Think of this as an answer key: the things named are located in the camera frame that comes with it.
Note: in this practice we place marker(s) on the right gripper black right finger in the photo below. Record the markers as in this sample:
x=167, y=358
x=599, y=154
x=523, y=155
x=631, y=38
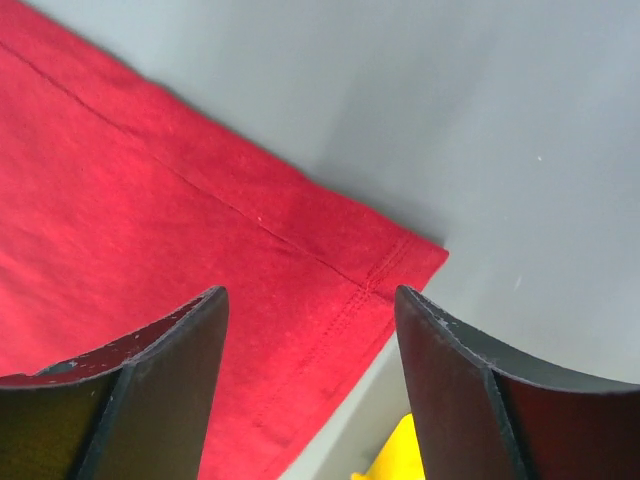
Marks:
x=485, y=410

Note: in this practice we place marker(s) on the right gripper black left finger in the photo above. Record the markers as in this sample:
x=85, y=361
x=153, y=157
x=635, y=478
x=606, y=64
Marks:
x=135, y=408

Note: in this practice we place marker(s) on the dark red t-shirt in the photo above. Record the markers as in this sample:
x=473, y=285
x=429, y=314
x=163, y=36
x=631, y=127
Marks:
x=119, y=204

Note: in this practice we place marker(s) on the yellow plastic bin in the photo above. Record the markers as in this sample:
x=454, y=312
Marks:
x=399, y=458

